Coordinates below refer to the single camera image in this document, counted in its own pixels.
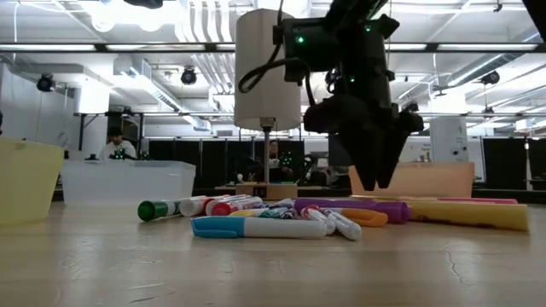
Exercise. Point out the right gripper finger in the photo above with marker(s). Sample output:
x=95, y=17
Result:
x=391, y=158
x=362, y=158

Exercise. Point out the purple highlighter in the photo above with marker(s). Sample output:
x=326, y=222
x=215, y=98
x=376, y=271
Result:
x=362, y=206

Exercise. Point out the orange cap thin marker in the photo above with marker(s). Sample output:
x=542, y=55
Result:
x=367, y=218

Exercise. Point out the purple cap thin marker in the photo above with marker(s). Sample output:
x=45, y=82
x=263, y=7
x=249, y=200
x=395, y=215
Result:
x=345, y=226

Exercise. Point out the red cap thin marker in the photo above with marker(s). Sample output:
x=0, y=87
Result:
x=317, y=215

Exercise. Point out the blue dry erase marker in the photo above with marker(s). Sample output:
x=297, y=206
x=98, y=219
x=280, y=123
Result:
x=283, y=203

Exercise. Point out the pink highlighter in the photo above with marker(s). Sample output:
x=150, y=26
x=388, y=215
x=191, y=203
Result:
x=478, y=200

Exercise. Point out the yellow highlighter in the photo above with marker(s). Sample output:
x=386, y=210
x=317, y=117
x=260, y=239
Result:
x=469, y=215

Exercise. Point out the teal cap thin marker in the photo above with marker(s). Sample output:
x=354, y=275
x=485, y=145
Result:
x=273, y=214

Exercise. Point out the yellow cap thin marker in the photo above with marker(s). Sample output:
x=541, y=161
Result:
x=247, y=212

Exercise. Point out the light blue cap white marker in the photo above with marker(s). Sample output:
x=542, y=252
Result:
x=256, y=228

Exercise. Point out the red dry erase marker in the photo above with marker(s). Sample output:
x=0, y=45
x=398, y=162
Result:
x=226, y=209

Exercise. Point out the pink dry erase marker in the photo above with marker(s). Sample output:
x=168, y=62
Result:
x=192, y=206

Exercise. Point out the green dry erase marker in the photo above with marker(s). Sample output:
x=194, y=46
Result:
x=153, y=210

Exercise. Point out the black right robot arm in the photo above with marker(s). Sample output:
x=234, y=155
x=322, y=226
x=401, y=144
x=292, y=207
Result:
x=341, y=47

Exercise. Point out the orange translucent plastic bin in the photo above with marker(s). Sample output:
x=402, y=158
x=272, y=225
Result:
x=426, y=179

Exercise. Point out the black ceiling spotlight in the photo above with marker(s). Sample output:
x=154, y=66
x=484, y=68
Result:
x=44, y=83
x=330, y=79
x=490, y=77
x=188, y=77

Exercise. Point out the black ceiling beam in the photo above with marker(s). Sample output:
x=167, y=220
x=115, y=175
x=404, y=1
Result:
x=170, y=48

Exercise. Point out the white cabinet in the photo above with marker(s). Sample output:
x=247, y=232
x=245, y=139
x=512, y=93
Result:
x=448, y=138

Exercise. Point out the person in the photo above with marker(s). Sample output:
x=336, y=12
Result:
x=277, y=164
x=117, y=147

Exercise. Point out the black partition panel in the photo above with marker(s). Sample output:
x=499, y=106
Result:
x=507, y=164
x=192, y=162

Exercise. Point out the white shade wooden base lamp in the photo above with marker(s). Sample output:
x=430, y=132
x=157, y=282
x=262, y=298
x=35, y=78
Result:
x=260, y=42

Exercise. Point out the clear translucent plastic bin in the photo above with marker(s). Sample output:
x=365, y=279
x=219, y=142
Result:
x=128, y=183

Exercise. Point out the yellow translucent plastic bin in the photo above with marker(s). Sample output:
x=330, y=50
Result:
x=25, y=183

